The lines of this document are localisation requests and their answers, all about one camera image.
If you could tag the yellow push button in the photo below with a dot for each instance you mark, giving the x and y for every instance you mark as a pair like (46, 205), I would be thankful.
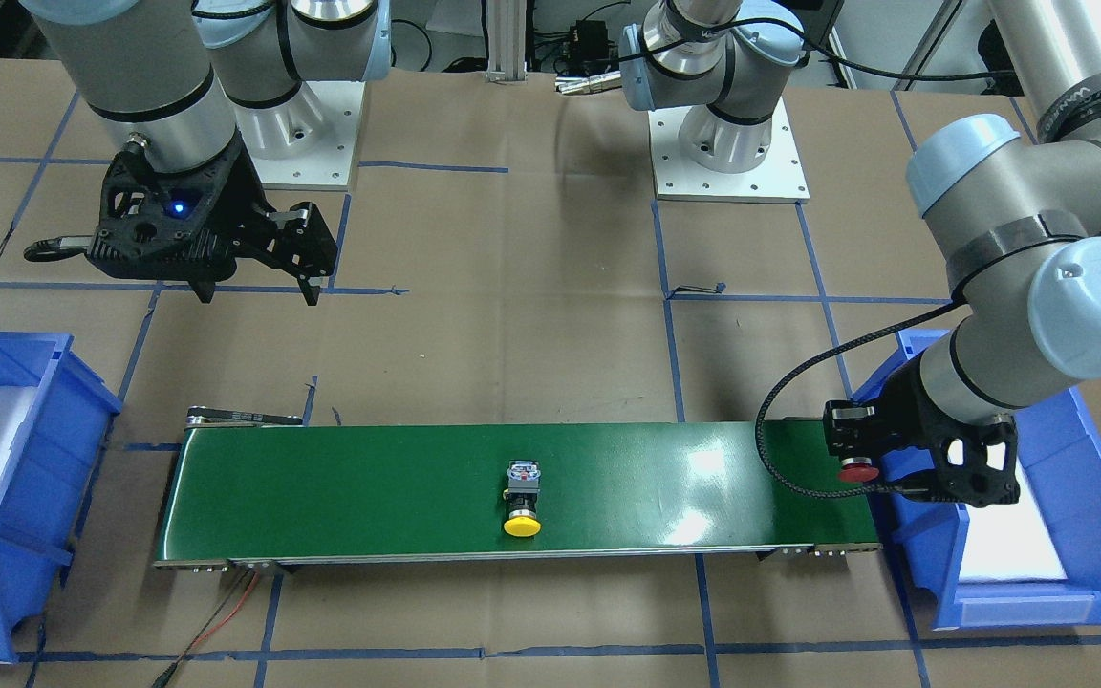
(520, 497)

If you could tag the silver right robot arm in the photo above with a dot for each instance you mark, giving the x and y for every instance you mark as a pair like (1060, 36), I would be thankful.
(194, 94)

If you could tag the blue bin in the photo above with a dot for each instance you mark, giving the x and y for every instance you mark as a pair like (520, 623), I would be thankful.
(1061, 454)
(47, 475)

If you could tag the red push button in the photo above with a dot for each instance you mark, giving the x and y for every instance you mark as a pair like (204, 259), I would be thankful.
(857, 470)

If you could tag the aluminium frame post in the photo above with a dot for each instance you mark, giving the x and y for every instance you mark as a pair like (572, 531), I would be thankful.
(507, 40)

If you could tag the green conveyor belt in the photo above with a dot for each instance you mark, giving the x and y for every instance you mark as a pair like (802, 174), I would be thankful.
(262, 496)

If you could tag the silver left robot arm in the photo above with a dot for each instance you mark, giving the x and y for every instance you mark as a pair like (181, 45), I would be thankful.
(1019, 227)

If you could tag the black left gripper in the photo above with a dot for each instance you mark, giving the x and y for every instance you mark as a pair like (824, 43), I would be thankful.
(906, 413)

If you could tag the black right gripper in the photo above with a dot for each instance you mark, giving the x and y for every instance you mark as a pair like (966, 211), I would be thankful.
(243, 205)

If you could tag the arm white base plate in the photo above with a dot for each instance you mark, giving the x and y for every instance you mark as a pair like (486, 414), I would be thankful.
(308, 143)
(699, 157)

